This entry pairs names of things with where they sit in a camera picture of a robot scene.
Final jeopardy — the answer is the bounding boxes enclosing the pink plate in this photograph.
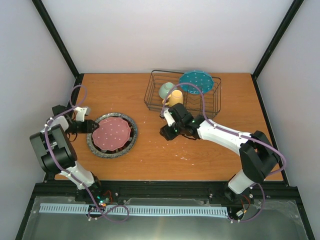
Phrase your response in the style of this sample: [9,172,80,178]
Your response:
[92,117,131,151]

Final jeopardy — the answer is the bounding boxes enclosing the yellow mug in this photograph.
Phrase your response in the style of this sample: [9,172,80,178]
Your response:
[162,89,184,107]

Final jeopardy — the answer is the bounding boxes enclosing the green ceramic bowl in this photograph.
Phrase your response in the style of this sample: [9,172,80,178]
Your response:
[158,82,175,99]

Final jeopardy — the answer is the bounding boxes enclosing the black wire dish rack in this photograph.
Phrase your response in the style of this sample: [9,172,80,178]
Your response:
[144,69,222,119]

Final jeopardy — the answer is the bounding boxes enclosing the blue dotted plate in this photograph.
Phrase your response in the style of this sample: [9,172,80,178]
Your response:
[179,70,215,95]

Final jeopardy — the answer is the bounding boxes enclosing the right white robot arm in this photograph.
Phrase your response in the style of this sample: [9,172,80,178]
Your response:
[159,103,281,203]

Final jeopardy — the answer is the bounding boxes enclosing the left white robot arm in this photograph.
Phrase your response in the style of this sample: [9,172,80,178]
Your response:
[29,105,104,202]

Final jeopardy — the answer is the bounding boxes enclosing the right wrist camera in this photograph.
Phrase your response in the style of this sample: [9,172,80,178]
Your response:
[163,109,175,127]

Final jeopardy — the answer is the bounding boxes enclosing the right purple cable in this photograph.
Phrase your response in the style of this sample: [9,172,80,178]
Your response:
[159,82,287,223]

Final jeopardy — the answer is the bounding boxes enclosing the purple cable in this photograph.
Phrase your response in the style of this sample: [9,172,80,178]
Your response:
[159,82,287,223]
[44,84,130,223]

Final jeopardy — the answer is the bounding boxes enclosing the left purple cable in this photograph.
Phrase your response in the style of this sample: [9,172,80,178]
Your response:
[44,84,130,223]

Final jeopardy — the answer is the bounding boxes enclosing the light blue cable duct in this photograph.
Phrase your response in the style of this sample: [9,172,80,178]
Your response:
[38,203,228,218]

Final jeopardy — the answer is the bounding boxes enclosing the left black frame post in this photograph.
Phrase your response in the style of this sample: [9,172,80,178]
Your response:
[31,0,81,78]

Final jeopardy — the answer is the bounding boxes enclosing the black frame post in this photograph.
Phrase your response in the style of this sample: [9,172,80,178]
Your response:
[251,0,305,78]
[31,0,81,78]

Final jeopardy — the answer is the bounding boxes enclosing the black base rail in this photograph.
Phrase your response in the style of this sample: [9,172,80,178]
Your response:
[31,180,302,206]

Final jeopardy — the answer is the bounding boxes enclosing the right black frame post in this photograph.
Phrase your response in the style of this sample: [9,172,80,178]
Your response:
[251,0,305,78]

